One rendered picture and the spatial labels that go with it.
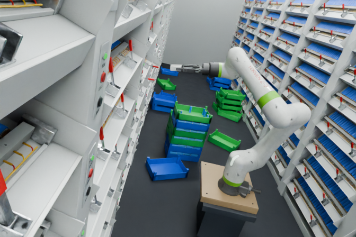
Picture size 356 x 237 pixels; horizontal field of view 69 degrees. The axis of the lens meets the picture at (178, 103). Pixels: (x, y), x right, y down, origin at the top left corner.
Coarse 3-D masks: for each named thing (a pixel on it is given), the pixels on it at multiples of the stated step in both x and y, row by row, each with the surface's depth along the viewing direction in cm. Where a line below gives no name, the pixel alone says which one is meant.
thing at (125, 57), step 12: (120, 48) 90; (132, 48) 102; (144, 48) 104; (120, 60) 88; (132, 60) 87; (108, 72) 71; (120, 72) 78; (132, 72) 85; (108, 84) 63; (120, 84) 71; (108, 96) 62; (108, 108) 48
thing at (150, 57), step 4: (148, 52) 174; (148, 56) 175; (152, 56) 175; (148, 60) 176; (152, 60) 176; (148, 64) 169; (144, 68) 157; (148, 68) 162; (144, 72) 150; (144, 76) 145; (140, 84) 120; (140, 88) 120
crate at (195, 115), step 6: (174, 108) 229; (180, 108) 234; (186, 108) 235; (192, 108) 236; (198, 108) 237; (180, 114) 214; (186, 114) 215; (192, 114) 231; (198, 114) 234; (186, 120) 217; (192, 120) 218; (198, 120) 219; (204, 120) 220; (210, 120) 221
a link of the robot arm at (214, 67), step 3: (210, 63) 157; (213, 63) 157; (216, 63) 157; (210, 66) 156; (213, 66) 156; (216, 66) 156; (210, 69) 156; (213, 69) 156; (216, 69) 156; (210, 72) 157; (213, 72) 157; (216, 72) 157; (210, 75) 158; (213, 75) 158; (216, 75) 158
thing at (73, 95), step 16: (112, 16) 40; (112, 32) 42; (96, 48) 35; (96, 64) 37; (64, 80) 36; (80, 80) 36; (96, 80) 39; (48, 96) 37; (64, 96) 37; (80, 96) 37; (64, 112) 38; (80, 112) 38; (96, 128) 46; (96, 144) 50; (80, 160) 41; (80, 176) 42; (64, 192) 44; (80, 192) 44; (64, 208) 45; (80, 208) 47
